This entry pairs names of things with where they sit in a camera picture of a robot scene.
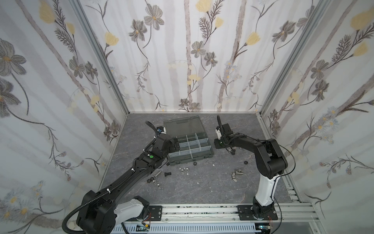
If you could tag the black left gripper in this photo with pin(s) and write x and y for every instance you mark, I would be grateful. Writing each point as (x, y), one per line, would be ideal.
(173, 148)

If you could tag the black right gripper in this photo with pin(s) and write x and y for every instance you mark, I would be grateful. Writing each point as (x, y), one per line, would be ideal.
(223, 130)

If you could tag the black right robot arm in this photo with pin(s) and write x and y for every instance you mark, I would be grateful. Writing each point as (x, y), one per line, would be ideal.
(270, 161)

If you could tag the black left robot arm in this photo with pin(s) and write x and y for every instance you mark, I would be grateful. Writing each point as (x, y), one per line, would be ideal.
(96, 214)

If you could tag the cluster of nuts left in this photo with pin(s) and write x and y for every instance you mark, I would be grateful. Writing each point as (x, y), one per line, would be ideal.
(153, 181)

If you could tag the green compartment organizer box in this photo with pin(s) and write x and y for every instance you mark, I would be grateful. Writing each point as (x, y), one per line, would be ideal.
(192, 138)

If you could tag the silver hex nut pair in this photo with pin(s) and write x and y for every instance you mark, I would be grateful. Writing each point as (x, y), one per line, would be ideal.
(184, 170)

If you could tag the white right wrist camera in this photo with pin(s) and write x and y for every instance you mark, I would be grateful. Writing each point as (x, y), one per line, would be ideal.
(218, 133)

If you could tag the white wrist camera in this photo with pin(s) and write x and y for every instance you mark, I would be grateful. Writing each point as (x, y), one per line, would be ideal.
(161, 130)
(218, 133)

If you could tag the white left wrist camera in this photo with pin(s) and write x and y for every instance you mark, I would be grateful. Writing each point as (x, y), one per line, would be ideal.
(161, 130)

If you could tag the white cable duct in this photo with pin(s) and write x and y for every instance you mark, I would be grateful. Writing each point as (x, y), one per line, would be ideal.
(193, 228)

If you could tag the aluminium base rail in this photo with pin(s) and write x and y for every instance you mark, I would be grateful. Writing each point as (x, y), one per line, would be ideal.
(226, 213)

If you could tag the aluminium corner frame post right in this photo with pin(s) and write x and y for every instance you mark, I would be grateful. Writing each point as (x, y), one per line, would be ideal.
(306, 34)

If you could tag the aluminium corner frame post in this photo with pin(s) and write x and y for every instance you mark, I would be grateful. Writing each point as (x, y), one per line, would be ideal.
(306, 34)
(95, 45)

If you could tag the aluminium corner frame post left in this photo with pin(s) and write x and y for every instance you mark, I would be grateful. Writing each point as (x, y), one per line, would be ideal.
(95, 45)

